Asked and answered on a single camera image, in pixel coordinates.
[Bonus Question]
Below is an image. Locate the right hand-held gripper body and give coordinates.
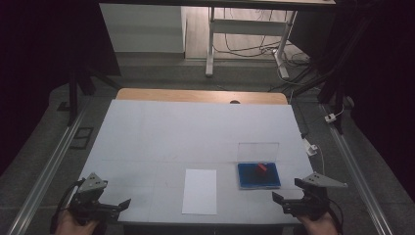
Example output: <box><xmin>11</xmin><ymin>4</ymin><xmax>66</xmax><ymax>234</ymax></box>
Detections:
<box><xmin>281</xmin><ymin>171</ymin><xmax>348</xmax><ymax>222</ymax></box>

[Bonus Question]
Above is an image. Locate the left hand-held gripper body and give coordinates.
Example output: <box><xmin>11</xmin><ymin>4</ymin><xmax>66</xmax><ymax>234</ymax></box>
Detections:
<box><xmin>68</xmin><ymin>171</ymin><xmax>110</xmax><ymax>227</ymax></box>

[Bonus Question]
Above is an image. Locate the blue box with clear lid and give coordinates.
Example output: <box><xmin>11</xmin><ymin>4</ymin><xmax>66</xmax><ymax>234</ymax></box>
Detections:
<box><xmin>236</xmin><ymin>142</ymin><xmax>282</xmax><ymax>191</ymax></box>

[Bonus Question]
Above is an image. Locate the person's right hand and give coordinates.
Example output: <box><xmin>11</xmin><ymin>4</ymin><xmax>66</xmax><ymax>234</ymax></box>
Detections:
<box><xmin>297</xmin><ymin>211</ymin><xmax>341</xmax><ymax>235</ymax></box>

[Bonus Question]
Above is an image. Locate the person's left hand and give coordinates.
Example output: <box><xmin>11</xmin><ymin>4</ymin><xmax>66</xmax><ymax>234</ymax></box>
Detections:
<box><xmin>53</xmin><ymin>210</ymin><xmax>101</xmax><ymax>235</ymax></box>

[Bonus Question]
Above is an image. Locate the white paper sheet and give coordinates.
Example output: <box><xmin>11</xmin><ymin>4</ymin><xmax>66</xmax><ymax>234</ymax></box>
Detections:
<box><xmin>181</xmin><ymin>168</ymin><xmax>218</xmax><ymax>216</ymax></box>

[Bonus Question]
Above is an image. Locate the white table cover board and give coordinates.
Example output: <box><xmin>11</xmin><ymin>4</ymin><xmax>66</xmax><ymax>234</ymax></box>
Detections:
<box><xmin>78</xmin><ymin>99</ymin><xmax>315</xmax><ymax>225</ymax></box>

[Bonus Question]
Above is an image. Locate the black metal stand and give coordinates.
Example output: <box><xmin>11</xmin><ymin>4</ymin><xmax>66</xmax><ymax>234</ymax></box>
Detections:
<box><xmin>67</xmin><ymin>63</ymin><xmax>122</xmax><ymax>127</ymax></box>
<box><xmin>290</xmin><ymin>13</ymin><xmax>376</xmax><ymax>135</ymax></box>

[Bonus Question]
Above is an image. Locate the dark curtain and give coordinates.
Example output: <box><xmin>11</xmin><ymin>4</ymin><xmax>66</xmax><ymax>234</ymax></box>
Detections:
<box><xmin>0</xmin><ymin>0</ymin><xmax>122</xmax><ymax>177</ymax></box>
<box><xmin>290</xmin><ymin>0</ymin><xmax>415</xmax><ymax>204</ymax></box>

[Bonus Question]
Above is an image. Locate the white cabinet panel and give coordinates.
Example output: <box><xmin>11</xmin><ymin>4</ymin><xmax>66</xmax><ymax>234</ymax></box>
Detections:
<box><xmin>99</xmin><ymin>3</ymin><xmax>187</xmax><ymax>55</ymax></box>

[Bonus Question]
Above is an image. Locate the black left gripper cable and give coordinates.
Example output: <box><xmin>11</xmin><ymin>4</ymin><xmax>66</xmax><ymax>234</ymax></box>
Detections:
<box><xmin>49</xmin><ymin>177</ymin><xmax>87</xmax><ymax>235</ymax></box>

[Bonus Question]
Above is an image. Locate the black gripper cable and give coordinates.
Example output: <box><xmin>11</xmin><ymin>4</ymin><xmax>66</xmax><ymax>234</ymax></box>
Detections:
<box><xmin>49</xmin><ymin>177</ymin><xmax>87</xmax><ymax>235</ymax></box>
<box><xmin>327</xmin><ymin>198</ymin><xmax>346</xmax><ymax>235</ymax></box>

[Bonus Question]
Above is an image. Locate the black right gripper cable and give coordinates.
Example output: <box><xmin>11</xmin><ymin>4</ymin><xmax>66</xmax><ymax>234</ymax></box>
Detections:
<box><xmin>327</xmin><ymin>198</ymin><xmax>346</xmax><ymax>235</ymax></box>

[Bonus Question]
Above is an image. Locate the aluminium rail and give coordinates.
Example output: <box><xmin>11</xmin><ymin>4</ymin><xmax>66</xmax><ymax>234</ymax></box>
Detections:
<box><xmin>6</xmin><ymin>97</ymin><xmax>93</xmax><ymax>235</ymax></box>
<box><xmin>320</xmin><ymin>103</ymin><xmax>394</xmax><ymax>235</ymax></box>

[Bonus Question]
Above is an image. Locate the black rectangular floor frame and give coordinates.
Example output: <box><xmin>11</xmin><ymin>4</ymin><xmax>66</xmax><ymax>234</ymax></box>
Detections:
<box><xmin>69</xmin><ymin>126</ymin><xmax>95</xmax><ymax>151</ymax></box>

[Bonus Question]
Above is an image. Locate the bundle of floor cables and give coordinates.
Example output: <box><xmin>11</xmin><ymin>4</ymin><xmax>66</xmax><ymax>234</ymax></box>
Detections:
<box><xmin>213</xmin><ymin>8</ymin><xmax>322</xmax><ymax>94</ymax></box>

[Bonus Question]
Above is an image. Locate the white desk frame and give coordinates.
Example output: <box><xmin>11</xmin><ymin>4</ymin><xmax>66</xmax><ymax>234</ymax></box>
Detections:
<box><xmin>205</xmin><ymin>6</ymin><xmax>299</xmax><ymax>79</ymax></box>

